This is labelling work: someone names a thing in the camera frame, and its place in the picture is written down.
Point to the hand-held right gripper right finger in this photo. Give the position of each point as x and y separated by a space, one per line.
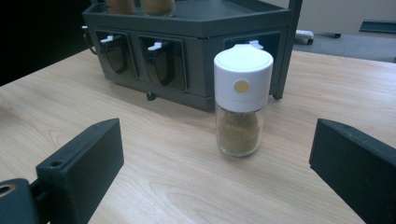
358 168

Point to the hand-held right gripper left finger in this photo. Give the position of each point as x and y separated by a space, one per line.
84 168

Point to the white lid glass spice jar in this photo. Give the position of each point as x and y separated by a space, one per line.
241 93
157 6

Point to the silver lid glass spice jar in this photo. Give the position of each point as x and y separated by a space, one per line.
120 6

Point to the dark grey corner spice rack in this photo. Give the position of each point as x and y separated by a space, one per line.
199 28

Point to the white power strip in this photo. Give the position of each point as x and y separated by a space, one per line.
304 34

